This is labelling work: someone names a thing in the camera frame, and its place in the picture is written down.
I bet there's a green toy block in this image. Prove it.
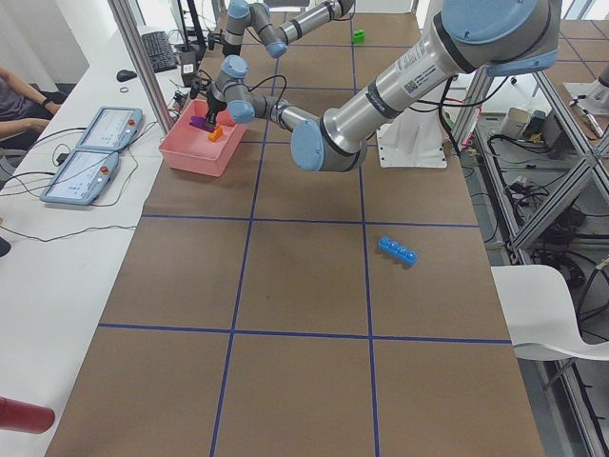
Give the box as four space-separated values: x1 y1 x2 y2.
351 30 366 45

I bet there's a teach pendant tablet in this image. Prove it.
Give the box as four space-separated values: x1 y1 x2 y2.
40 149 119 206
77 107 144 152

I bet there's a long blue toy block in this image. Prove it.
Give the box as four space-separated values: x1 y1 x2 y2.
377 236 418 266

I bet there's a purple toy block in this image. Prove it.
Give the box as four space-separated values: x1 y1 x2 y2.
189 115 216 132

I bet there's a black keyboard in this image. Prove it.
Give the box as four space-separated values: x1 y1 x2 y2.
141 30 177 73

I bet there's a white chair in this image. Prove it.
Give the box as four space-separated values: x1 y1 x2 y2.
491 265 608 362

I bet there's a black computer mouse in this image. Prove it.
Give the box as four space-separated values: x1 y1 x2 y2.
116 70 137 83

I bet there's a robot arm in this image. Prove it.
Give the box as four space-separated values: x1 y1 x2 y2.
207 0 356 59
197 0 561 172

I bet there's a far teach pendant tablet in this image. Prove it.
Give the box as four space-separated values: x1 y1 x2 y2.
77 107 144 152

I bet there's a seated person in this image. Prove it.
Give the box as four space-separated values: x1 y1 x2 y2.
1 68 67 150

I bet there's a near teach pendant tablet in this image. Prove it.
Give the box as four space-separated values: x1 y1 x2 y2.
40 149 119 206

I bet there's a pink plastic box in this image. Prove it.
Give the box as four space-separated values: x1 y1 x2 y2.
159 99 247 177

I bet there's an aluminium frame post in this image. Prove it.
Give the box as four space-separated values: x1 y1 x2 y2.
108 0 174 135

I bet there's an orange toy block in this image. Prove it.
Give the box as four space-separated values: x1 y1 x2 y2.
207 125 224 143

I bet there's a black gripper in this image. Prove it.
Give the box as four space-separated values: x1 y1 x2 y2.
189 80 227 125
206 30 244 57

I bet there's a red cylinder bottle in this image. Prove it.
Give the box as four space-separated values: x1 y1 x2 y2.
0 397 55 434

